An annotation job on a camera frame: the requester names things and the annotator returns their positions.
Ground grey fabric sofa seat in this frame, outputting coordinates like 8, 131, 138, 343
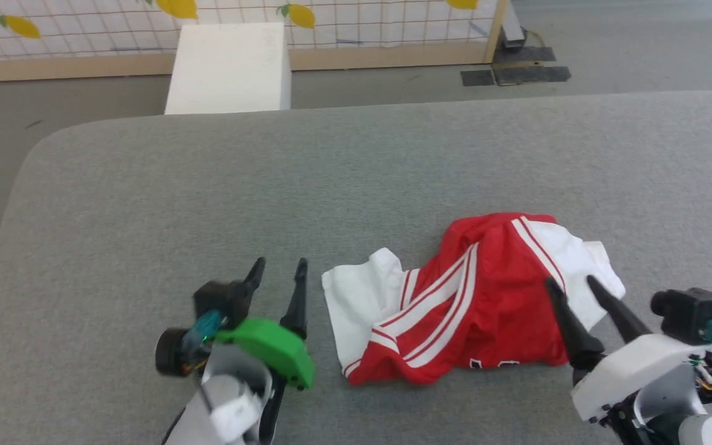
0, 91, 712, 445

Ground red and white sports shorts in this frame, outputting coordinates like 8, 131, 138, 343
321, 213, 627, 386

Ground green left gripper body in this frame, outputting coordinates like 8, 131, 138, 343
215, 318, 315, 390

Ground teal plug left camera cable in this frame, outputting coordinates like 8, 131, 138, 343
182, 310, 226, 360

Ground grid partition with wooden frame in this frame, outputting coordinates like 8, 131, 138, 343
0, 0, 511, 84

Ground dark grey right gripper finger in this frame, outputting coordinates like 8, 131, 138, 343
587, 275, 651, 344
545, 277, 605, 371

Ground large dark floor mat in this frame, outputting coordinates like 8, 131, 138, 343
492, 46, 572, 87

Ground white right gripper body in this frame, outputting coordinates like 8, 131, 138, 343
571, 334, 712, 424

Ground white rectangular box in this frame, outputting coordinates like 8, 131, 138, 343
164, 23, 292, 116

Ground small dark floor mat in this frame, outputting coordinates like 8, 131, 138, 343
460, 69, 496, 87

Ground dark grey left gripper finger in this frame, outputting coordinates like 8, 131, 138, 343
232, 258, 266, 323
280, 258, 308, 339

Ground grey floor device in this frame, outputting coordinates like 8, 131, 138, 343
500, 0, 528, 50

